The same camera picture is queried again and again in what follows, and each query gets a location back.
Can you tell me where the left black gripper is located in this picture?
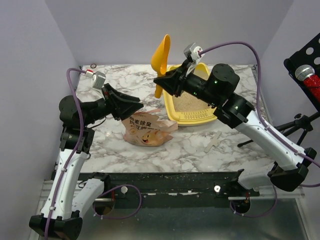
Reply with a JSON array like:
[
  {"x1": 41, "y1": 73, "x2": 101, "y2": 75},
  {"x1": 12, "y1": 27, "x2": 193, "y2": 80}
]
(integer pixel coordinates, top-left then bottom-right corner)
[{"x1": 82, "y1": 82, "x2": 144, "y2": 127}]

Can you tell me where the orange plastic scoop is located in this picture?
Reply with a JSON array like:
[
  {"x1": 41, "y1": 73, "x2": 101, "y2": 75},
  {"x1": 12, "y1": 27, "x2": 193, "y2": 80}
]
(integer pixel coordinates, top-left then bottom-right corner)
[{"x1": 150, "y1": 34, "x2": 172, "y2": 99}]

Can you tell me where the pink cat litter bag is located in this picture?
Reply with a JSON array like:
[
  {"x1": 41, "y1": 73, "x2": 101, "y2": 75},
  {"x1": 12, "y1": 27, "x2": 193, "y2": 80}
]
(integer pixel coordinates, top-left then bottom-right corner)
[{"x1": 122, "y1": 108, "x2": 178, "y2": 147}]

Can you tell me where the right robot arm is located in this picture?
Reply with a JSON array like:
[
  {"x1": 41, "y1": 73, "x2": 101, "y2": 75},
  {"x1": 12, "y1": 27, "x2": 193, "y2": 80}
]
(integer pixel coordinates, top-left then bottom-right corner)
[{"x1": 153, "y1": 60, "x2": 312, "y2": 196}]

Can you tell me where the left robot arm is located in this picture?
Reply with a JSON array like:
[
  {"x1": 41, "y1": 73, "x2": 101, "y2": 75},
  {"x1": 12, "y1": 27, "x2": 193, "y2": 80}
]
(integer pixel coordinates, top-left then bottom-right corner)
[{"x1": 29, "y1": 83, "x2": 144, "y2": 240}]

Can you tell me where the yellow litter box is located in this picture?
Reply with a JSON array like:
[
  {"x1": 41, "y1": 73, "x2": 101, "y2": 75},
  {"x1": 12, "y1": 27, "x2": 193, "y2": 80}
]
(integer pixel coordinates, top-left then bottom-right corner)
[{"x1": 161, "y1": 62, "x2": 218, "y2": 128}]

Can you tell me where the red silver microphone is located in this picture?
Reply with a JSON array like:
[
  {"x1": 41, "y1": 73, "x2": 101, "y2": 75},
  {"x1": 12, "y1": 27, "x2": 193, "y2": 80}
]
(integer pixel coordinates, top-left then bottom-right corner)
[{"x1": 294, "y1": 64, "x2": 320, "y2": 102}]

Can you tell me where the black music stand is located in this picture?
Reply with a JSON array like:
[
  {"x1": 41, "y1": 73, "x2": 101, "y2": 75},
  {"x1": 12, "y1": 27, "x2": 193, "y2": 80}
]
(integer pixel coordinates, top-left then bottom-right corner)
[{"x1": 237, "y1": 32, "x2": 320, "y2": 151}]

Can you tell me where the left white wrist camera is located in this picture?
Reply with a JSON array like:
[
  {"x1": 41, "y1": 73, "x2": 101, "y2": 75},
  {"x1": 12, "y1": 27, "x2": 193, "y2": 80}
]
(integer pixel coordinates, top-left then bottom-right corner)
[{"x1": 85, "y1": 69, "x2": 106, "y2": 91}]

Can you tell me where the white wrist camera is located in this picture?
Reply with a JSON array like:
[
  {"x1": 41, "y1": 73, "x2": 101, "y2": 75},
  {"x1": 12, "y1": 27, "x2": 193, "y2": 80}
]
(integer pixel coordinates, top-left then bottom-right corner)
[
  {"x1": 183, "y1": 42, "x2": 202, "y2": 76},
  {"x1": 85, "y1": 69, "x2": 106, "y2": 91}
]

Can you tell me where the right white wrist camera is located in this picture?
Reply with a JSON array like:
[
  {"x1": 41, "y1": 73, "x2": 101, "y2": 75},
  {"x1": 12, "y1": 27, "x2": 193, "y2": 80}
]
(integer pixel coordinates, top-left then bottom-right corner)
[{"x1": 183, "y1": 42, "x2": 202, "y2": 76}]

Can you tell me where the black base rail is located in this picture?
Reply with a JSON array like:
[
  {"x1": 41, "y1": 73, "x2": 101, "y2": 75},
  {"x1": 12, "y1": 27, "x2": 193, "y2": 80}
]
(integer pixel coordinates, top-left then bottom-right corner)
[{"x1": 78, "y1": 171, "x2": 260, "y2": 209}]

